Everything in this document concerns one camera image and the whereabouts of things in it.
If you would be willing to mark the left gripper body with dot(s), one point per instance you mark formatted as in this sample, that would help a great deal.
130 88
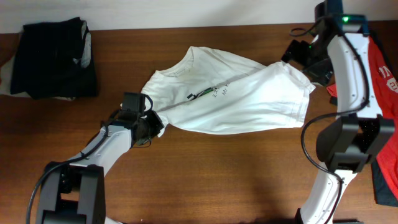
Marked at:
150 125

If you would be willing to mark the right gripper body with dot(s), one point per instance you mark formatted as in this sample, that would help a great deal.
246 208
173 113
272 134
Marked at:
318 65

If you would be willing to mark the white t-shirt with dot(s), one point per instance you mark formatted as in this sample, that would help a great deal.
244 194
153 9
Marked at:
216 92

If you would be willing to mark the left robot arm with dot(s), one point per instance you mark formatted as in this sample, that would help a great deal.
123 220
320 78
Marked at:
73 191

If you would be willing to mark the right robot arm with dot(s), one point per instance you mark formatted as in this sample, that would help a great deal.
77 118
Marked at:
360 131

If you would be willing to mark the red t-shirt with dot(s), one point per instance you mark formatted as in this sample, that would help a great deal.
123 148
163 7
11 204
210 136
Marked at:
384 102

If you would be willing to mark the grey folded garment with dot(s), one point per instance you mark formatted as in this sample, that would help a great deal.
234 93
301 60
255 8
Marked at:
86 55

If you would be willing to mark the black folded garment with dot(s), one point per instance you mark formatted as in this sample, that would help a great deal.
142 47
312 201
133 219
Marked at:
86 84

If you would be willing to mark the dark teal garment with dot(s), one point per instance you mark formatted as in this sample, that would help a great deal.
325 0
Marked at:
381 186

